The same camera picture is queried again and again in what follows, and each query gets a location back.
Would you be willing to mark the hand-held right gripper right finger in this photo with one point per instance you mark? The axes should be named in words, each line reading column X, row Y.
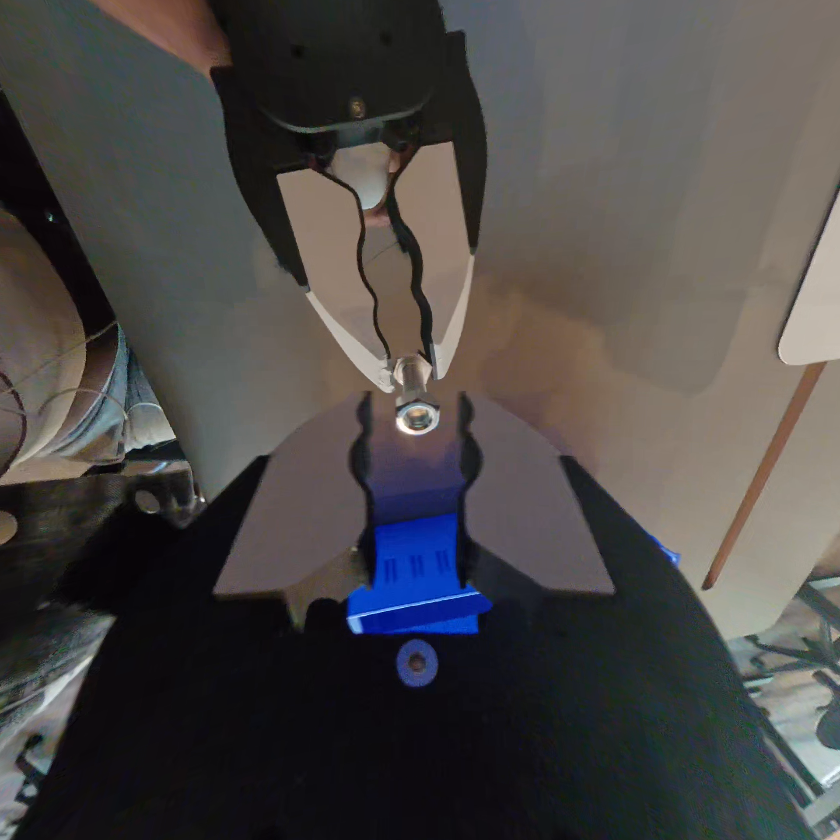
column 531, row 518

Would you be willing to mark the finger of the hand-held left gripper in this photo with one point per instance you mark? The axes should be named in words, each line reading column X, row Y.
column 328, row 262
column 439, row 262

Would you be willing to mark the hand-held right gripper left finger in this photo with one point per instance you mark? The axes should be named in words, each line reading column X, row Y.
column 295, row 512

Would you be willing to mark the silver hex nut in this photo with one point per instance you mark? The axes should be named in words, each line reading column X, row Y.
column 418, row 420
column 412, row 369

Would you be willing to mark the blue plastic bin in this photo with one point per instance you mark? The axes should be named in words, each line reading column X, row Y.
column 413, row 558

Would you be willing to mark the person's left forearm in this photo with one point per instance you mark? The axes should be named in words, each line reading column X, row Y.
column 190, row 26

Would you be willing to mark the light jeans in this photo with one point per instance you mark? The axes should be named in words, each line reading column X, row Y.
column 131, row 394

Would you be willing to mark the white printed shirt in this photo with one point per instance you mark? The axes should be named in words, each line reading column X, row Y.
column 33, row 328

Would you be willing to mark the white rounded base plate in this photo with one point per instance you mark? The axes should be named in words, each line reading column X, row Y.
column 817, row 315

